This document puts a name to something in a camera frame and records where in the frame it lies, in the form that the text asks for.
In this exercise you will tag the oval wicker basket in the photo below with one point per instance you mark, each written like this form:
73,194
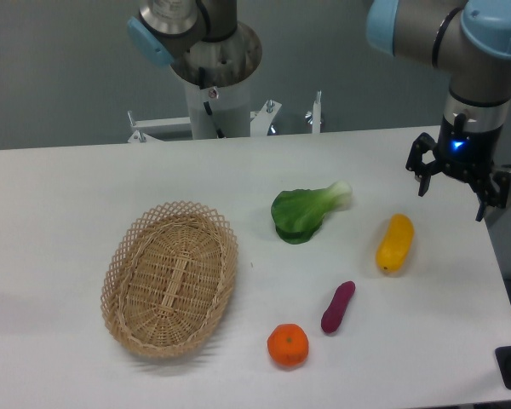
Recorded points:
170,280

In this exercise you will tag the green bok choy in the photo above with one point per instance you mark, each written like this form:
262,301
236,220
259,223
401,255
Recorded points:
298,214

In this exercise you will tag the yellow mango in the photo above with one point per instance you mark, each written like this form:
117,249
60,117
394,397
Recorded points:
396,244

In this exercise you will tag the purple sweet potato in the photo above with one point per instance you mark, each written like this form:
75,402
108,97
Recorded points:
334,314

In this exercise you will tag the white metal mounting frame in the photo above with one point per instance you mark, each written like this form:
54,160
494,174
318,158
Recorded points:
261,124

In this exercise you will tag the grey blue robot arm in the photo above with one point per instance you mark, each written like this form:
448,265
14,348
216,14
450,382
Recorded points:
471,40

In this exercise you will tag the orange tangerine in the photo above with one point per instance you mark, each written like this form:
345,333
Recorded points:
288,345

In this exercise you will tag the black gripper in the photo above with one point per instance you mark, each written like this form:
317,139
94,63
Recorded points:
464,156

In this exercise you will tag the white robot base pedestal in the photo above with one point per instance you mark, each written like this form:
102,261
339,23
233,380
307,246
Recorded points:
210,51

